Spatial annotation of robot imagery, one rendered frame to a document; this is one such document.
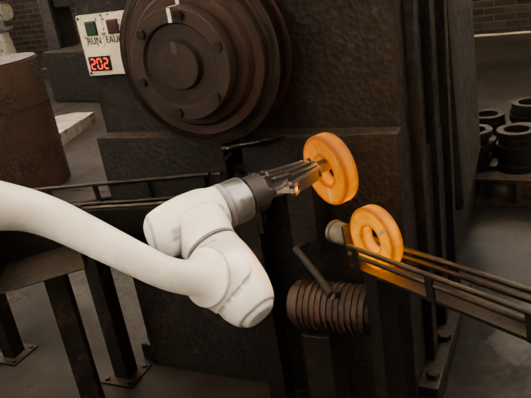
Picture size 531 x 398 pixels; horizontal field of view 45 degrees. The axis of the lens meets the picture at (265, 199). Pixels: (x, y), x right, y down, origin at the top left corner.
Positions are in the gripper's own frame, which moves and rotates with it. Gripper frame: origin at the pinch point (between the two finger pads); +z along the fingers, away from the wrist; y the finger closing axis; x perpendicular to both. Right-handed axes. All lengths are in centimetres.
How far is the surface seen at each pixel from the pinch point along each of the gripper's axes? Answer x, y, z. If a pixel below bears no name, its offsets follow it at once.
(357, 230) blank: -21.1, -4.4, 7.7
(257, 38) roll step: 22.9, -31.2, 6.4
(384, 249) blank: -22.8, 5.0, 7.6
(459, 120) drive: -34, -62, 100
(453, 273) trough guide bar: -24.7, 21.2, 11.9
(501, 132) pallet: -67, -99, 164
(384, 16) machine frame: 21.3, -19.0, 35.5
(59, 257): -29, -75, -49
